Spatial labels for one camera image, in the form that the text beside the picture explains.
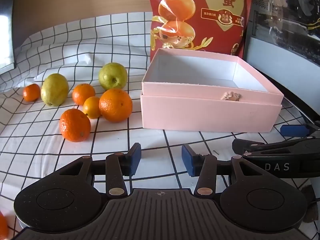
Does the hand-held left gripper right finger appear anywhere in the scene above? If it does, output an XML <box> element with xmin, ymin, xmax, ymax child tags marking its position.
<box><xmin>181</xmin><ymin>144</ymin><xmax>269</xmax><ymax>198</ymax></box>

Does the pink cardboard box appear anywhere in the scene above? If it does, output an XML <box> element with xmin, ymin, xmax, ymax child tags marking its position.
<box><xmin>140</xmin><ymin>48</ymin><xmax>284</xmax><ymax>133</ymax></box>

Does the red printed package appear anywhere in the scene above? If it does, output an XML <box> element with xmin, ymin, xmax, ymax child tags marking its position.
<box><xmin>149</xmin><ymin>0</ymin><xmax>254</xmax><ymax>58</ymax></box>

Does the small orange mandarin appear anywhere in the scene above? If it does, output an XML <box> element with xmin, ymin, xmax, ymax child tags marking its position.
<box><xmin>22</xmin><ymin>83</ymin><xmax>41</xmax><ymax>102</ymax></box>

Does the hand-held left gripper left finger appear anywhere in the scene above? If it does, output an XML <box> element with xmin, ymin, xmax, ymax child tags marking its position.
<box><xmin>54</xmin><ymin>142</ymin><xmax>142</xmax><ymax>198</ymax></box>

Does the white black checked cloth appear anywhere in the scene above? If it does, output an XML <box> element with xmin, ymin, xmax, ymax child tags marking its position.
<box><xmin>0</xmin><ymin>12</ymin><xmax>320</xmax><ymax>240</ymax></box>

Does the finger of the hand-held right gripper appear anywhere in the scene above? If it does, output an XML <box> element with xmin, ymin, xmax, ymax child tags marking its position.
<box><xmin>280</xmin><ymin>121</ymin><xmax>320</xmax><ymax>139</ymax></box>
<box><xmin>232</xmin><ymin>136</ymin><xmax>316</xmax><ymax>158</ymax></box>

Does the small yellowish orange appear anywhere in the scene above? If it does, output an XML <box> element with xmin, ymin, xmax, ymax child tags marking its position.
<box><xmin>83</xmin><ymin>96</ymin><xmax>102</xmax><ymax>120</ymax></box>

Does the black monitor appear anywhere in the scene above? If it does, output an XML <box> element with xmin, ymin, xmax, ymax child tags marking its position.
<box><xmin>243</xmin><ymin>0</ymin><xmax>320</xmax><ymax>122</ymax></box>

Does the dark grey panel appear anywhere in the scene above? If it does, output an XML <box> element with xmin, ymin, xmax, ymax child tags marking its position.
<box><xmin>0</xmin><ymin>0</ymin><xmax>17</xmax><ymax>74</ymax></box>

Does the large orange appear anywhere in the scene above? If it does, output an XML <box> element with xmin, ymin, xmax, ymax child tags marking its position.
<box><xmin>98</xmin><ymin>88</ymin><xmax>133</xmax><ymax>123</ymax></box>

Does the green apple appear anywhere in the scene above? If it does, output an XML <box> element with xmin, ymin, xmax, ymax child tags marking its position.
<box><xmin>98</xmin><ymin>62</ymin><xmax>128</xmax><ymax>91</ymax></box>

